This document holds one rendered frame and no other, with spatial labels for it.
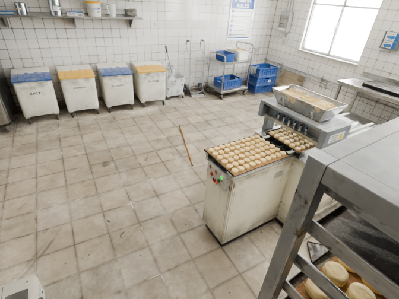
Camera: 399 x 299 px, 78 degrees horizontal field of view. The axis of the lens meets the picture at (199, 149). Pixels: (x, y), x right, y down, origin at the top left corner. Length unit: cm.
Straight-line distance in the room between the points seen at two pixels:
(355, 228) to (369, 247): 4
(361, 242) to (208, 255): 201
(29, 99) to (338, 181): 465
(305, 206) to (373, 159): 11
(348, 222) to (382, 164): 15
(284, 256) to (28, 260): 243
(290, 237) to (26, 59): 510
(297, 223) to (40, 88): 452
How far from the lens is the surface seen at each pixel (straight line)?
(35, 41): 522
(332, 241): 46
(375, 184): 37
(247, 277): 239
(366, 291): 67
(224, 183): 192
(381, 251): 52
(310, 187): 40
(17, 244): 289
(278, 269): 55
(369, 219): 41
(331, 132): 214
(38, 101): 480
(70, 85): 471
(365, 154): 44
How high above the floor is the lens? 200
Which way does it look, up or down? 32 degrees down
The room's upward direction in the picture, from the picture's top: 4 degrees clockwise
